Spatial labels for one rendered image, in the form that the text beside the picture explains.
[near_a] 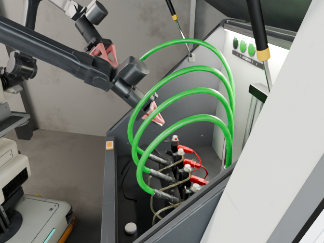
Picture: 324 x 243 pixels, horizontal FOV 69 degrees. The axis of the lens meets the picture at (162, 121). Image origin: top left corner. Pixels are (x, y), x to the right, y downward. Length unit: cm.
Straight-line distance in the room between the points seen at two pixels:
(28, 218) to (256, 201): 159
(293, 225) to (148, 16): 215
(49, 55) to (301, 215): 63
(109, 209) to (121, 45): 189
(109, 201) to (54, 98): 235
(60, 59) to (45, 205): 133
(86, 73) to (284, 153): 53
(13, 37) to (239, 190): 62
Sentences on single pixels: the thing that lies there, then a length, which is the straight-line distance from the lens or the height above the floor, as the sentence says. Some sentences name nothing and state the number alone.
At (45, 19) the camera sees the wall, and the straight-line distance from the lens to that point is 281.
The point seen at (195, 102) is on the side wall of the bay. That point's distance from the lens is 114.
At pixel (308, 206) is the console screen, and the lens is 35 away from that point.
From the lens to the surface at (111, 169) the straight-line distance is 95.
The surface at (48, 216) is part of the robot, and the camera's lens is 180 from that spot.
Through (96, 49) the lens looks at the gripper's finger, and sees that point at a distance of 90.
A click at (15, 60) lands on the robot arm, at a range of 125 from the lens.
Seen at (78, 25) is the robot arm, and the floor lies 144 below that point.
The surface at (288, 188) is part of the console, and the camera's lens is 37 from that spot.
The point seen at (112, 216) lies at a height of 95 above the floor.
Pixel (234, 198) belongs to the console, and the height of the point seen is 122.
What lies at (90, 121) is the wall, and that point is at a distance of 296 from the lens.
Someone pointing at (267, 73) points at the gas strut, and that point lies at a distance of 45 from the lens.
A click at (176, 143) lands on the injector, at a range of 82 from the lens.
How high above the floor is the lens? 155
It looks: 29 degrees down
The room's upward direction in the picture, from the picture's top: straight up
